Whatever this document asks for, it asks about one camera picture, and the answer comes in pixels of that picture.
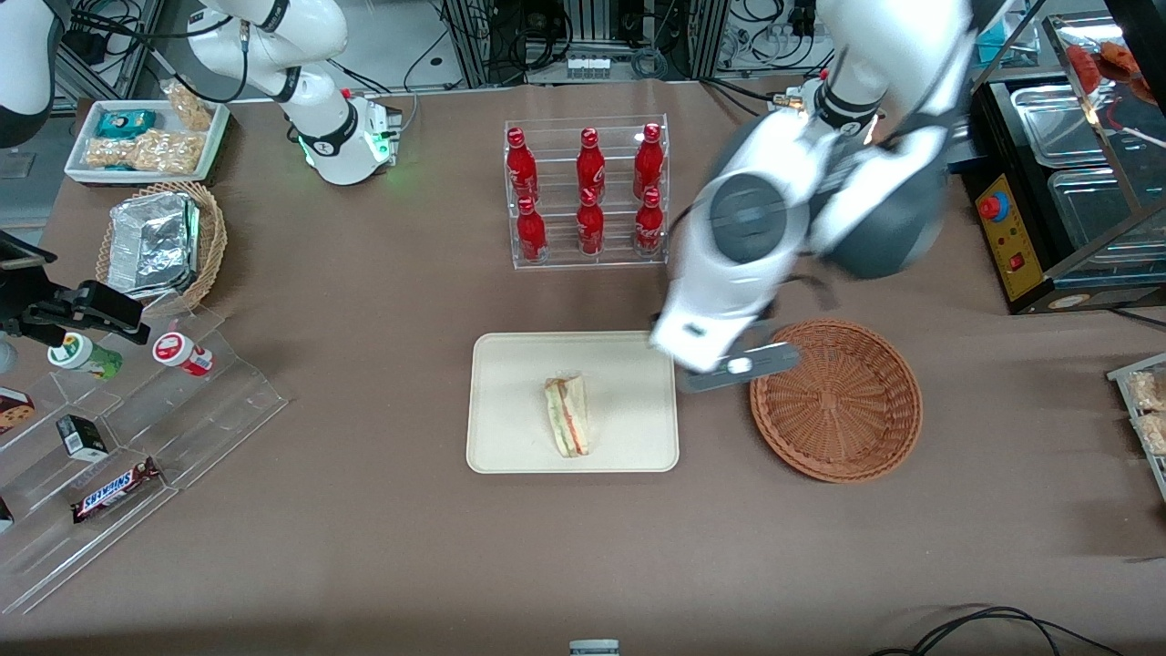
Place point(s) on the triangle sandwich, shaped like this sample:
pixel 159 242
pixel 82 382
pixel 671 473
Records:
pixel 569 419

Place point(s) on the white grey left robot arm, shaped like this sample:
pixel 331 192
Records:
pixel 756 219

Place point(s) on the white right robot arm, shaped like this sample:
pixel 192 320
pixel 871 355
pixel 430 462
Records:
pixel 319 36

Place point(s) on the empty brown wicker basket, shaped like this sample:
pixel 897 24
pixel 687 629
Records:
pixel 838 410

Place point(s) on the wicker basket holding foil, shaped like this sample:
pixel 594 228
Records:
pixel 211 237

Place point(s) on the white snack tray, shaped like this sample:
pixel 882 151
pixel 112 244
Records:
pixel 214 137

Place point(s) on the cream rectangular tray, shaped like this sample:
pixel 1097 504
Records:
pixel 510 410

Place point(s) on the white tray with pastry bags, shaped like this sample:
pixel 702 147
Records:
pixel 1125 378

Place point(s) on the silver foil packet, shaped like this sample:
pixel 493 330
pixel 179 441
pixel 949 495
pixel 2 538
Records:
pixel 150 241

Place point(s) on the small black carton box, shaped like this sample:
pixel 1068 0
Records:
pixel 84 439

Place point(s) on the brown cookie box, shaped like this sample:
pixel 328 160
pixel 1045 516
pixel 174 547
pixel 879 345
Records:
pixel 14 410

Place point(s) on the clear acrylic stepped stand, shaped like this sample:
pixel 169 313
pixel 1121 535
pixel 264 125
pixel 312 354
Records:
pixel 219 401

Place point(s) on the large clear peanut bag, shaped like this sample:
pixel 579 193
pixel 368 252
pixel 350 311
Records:
pixel 146 153

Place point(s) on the red cola bottle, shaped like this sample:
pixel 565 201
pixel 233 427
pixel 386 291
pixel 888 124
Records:
pixel 649 164
pixel 590 228
pixel 519 169
pixel 590 169
pixel 531 235
pixel 649 228

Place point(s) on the Snickers chocolate bar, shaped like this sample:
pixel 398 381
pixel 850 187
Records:
pixel 117 490

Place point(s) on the teal snack packet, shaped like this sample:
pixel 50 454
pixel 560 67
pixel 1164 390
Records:
pixel 126 123

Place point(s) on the small clear peanut bag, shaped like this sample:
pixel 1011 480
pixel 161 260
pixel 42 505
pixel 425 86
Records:
pixel 191 107

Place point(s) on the black food warmer cabinet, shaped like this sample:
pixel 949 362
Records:
pixel 1029 264

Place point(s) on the clear acrylic bottle rack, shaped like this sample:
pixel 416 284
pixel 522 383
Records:
pixel 556 137

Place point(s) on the grey white device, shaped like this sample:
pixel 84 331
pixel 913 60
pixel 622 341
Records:
pixel 594 648

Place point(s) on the steel food pan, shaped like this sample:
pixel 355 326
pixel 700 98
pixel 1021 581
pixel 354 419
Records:
pixel 1093 214
pixel 1057 123

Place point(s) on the clear pastry bag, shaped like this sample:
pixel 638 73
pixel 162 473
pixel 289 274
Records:
pixel 1150 392
pixel 1153 434

